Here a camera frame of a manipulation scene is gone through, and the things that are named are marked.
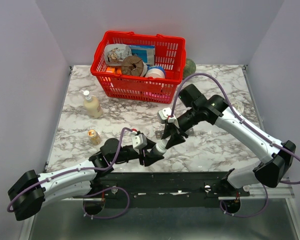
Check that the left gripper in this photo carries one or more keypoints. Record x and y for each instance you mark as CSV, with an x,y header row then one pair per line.
x,y
148,158

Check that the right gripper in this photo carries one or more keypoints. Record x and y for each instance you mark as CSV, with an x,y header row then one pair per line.
x,y
175,139

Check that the white pill bottle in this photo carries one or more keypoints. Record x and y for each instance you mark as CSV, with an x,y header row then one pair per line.
x,y
159,148

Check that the grey weekly pill organizer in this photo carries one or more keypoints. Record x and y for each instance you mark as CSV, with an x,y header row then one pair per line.
x,y
159,133

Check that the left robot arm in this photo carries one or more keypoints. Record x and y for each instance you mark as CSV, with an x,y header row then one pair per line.
x,y
32,191

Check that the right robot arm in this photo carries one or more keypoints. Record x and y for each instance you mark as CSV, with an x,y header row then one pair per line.
x,y
274,161

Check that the amber capsule bottle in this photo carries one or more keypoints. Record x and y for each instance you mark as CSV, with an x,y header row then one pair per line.
x,y
94,137

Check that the white blue tub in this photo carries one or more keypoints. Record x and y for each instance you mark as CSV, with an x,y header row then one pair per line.
x,y
156,72

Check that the green round melon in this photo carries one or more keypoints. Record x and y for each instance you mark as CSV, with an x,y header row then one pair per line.
x,y
189,68

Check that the dark patterned can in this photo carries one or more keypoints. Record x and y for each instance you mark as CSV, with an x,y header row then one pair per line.
x,y
238,105

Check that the cream pump lotion bottle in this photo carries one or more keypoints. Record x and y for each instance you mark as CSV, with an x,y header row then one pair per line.
x,y
92,105

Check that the brown round lid container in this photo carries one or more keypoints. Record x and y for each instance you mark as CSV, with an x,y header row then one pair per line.
x,y
133,66

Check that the red plastic shopping basket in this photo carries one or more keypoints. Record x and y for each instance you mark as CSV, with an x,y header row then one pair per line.
x,y
170,55

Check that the blue carton box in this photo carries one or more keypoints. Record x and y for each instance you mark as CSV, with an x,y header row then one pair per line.
x,y
145,52

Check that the orange packet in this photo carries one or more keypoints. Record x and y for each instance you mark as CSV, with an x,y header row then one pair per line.
x,y
114,70

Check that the white snack pouch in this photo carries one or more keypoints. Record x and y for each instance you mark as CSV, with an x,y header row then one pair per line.
x,y
114,54

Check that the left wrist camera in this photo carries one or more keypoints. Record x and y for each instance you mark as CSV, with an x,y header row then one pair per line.
x,y
139,141

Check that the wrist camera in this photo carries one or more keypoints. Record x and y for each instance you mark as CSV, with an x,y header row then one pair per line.
x,y
165,116
139,141

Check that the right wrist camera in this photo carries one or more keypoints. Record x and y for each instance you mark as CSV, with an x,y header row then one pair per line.
x,y
165,116

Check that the black front rail frame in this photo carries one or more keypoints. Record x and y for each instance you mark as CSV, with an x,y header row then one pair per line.
x,y
164,189

